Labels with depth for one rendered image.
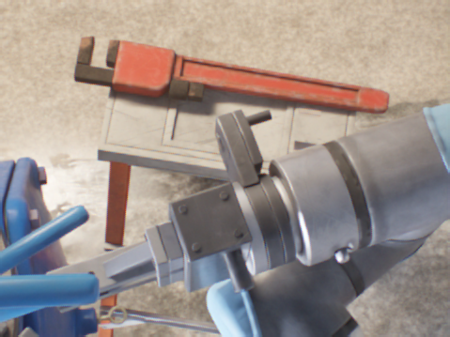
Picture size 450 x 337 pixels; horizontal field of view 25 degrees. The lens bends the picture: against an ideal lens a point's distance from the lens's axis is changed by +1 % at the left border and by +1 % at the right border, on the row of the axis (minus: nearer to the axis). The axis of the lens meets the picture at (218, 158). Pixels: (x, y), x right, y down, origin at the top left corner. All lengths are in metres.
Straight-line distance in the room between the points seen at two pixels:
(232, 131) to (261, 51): 2.01
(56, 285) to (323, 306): 0.42
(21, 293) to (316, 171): 0.34
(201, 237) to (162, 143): 0.74
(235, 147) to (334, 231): 0.10
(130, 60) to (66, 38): 1.36
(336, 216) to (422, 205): 0.07
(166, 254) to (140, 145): 0.72
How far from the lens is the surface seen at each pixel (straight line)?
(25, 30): 2.86
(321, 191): 0.78
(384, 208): 0.79
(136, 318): 2.13
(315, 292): 0.89
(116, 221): 1.71
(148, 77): 1.47
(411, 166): 0.80
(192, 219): 0.74
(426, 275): 2.69
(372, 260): 0.91
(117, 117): 1.49
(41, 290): 0.51
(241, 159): 0.80
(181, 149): 1.47
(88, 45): 1.50
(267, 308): 0.88
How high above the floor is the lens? 2.58
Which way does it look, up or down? 73 degrees down
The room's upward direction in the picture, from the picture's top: 6 degrees clockwise
